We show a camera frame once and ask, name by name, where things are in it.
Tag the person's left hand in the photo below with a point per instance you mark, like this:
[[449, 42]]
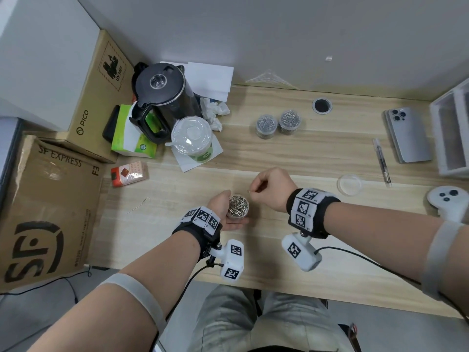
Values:
[[218, 203]]

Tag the person's right hand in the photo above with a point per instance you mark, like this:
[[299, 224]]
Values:
[[276, 186]]

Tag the person's right fingers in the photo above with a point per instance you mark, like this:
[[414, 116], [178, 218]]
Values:
[[259, 183]]

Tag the person's left fingers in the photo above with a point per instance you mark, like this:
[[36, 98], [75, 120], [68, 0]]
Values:
[[236, 225]]

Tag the clear jar of paper clips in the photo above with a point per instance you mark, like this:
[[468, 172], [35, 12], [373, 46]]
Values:
[[238, 207], [290, 122], [266, 126]]

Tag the person's right forearm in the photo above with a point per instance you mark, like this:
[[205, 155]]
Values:
[[384, 234]]

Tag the person's left forearm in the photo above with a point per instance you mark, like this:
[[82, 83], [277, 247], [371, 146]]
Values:
[[121, 289]]

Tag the black left marker wristband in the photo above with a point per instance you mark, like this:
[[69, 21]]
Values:
[[199, 218]]

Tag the black marker wristband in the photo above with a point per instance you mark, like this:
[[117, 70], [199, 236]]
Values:
[[307, 212], [199, 218]]

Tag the white paper napkin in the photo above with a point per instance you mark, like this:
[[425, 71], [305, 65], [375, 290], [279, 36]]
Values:
[[216, 148]]

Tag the black right marker wristband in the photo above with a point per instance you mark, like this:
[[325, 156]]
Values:
[[307, 212]]

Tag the plastic cup with clear lid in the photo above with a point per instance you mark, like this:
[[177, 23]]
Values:
[[192, 137]]

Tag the crumpled white tissue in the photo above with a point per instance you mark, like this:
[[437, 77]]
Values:
[[214, 109]]

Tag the clear round jar lid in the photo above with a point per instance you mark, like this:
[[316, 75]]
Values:
[[349, 184]]

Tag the person's grey trousers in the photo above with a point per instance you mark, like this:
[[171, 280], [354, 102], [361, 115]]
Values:
[[234, 322]]

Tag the clear plastic bag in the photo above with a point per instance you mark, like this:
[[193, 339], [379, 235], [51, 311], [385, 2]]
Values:
[[273, 79]]

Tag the white paper sheets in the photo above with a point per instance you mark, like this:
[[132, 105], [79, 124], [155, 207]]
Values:
[[212, 78]]

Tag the red snack packet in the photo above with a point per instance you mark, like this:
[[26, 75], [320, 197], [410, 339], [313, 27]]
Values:
[[130, 174]]

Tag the clear pen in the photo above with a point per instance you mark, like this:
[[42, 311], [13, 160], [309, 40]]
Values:
[[382, 163]]

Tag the black electric kettle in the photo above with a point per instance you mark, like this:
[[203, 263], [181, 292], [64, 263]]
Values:
[[161, 91]]

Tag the green tissue box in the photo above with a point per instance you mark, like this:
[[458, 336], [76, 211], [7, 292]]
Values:
[[126, 141]]

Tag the silver smartphone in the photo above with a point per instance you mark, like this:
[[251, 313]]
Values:
[[408, 135]]

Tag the black wallet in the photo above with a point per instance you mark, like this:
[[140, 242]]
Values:
[[110, 124]]

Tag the flat brown cardboard box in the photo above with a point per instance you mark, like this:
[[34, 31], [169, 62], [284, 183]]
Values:
[[102, 87]]

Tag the white desk organizer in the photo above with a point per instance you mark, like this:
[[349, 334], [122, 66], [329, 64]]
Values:
[[439, 142]]

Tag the large brown cardboard box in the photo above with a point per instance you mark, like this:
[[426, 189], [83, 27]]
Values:
[[47, 216]]

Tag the white handheld controller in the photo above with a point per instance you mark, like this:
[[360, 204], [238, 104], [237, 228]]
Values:
[[449, 203]]

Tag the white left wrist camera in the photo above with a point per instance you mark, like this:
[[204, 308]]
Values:
[[232, 260]]

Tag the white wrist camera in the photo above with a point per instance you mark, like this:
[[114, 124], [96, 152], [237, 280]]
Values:
[[232, 260], [300, 252]]

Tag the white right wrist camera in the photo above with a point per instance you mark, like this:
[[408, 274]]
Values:
[[300, 252]]

